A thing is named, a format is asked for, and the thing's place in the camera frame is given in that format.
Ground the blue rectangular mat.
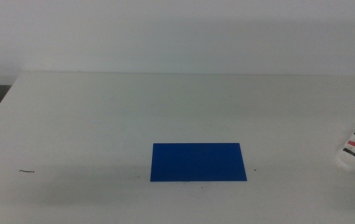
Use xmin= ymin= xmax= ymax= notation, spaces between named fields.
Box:
xmin=149 ymin=142 xmax=248 ymax=182

